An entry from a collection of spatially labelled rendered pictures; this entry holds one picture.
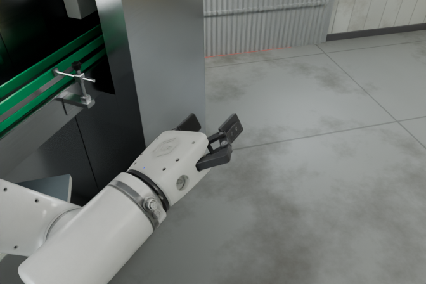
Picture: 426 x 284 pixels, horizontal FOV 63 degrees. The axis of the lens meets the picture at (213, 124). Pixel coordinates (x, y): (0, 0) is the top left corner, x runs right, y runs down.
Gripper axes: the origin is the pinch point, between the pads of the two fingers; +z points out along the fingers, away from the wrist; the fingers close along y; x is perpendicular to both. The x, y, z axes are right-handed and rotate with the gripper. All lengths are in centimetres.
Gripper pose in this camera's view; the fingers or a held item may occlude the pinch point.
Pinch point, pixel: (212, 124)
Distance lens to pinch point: 54.7
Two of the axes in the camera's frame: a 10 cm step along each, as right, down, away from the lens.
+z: 5.8, -5.9, 5.6
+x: 4.0, 8.1, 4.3
